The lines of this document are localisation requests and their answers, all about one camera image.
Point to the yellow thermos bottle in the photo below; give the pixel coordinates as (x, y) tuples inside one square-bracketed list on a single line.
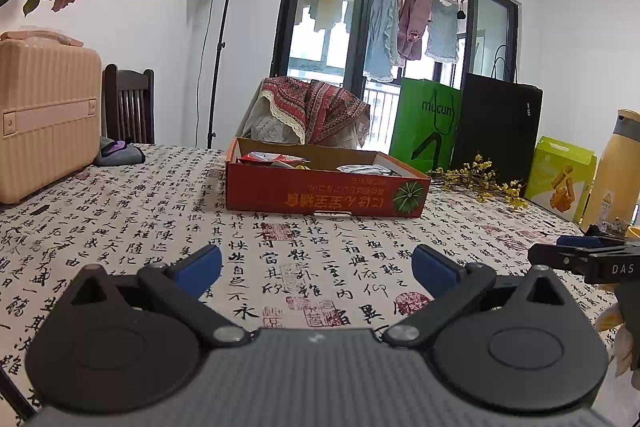
[(615, 177)]

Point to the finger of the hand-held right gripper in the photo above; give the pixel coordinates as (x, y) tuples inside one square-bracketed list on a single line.
[(600, 264), (580, 241)]

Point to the beige hanging garment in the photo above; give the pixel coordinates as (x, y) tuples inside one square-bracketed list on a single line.
[(325, 2)]

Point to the pink hanging garment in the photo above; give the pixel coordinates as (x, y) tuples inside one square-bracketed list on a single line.
[(415, 22)]

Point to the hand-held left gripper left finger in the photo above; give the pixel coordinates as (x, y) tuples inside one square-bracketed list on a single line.
[(197, 267)]

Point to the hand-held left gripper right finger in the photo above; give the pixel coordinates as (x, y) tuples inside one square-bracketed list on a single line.
[(435, 269)]

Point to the green paper bag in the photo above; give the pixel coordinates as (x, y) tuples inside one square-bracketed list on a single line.
[(410, 132)]

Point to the blue hanging garment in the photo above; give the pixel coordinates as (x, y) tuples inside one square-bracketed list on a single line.
[(382, 27)]

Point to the white snack packet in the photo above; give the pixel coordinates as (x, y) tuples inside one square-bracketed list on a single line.
[(365, 169)]

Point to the yellow-green snack box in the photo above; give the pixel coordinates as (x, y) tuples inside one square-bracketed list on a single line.
[(545, 167)]

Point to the orange cardboard box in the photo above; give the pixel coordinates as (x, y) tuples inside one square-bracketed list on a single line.
[(300, 197)]

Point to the black sliding door frame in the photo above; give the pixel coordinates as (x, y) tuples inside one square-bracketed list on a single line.
[(287, 7)]

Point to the grey quilted cover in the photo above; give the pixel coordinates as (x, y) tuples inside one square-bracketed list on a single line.
[(270, 122)]

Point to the balcony railing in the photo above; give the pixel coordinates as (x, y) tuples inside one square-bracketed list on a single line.
[(380, 107)]

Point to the yellow flower branch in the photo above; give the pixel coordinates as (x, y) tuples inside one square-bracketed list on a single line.
[(480, 172)]

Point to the light blue hanging top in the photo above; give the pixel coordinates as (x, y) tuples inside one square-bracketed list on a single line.
[(442, 32)]

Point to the dark wooden chair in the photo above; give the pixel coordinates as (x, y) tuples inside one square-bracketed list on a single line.
[(127, 107)]

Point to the red patterned cloth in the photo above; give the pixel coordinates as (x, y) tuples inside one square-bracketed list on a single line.
[(325, 107)]

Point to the pink suitcase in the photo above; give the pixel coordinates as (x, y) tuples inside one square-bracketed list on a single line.
[(45, 132)]

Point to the black paper bag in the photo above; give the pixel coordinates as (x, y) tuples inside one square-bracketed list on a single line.
[(500, 132)]

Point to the red snack packet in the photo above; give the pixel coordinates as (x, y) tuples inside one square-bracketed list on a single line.
[(265, 158)]

